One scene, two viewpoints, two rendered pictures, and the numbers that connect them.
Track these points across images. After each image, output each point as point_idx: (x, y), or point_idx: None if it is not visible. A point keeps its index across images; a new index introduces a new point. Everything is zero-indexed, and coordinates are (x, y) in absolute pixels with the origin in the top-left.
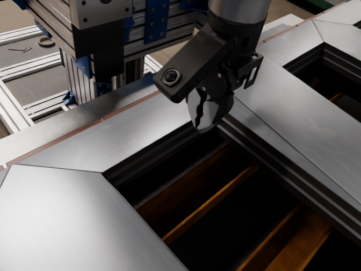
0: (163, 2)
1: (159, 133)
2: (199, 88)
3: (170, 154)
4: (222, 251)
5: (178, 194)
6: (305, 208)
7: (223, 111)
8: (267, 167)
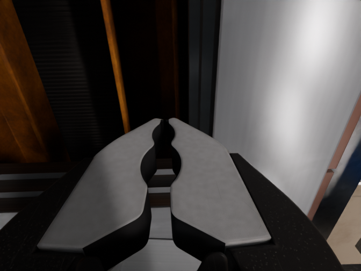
0: None
1: (240, 19)
2: (210, 250)
3: (188, 29)
4: (104, 57)
5: (170, 42)
6: None
7: (6, 238)
8: (49, 171)
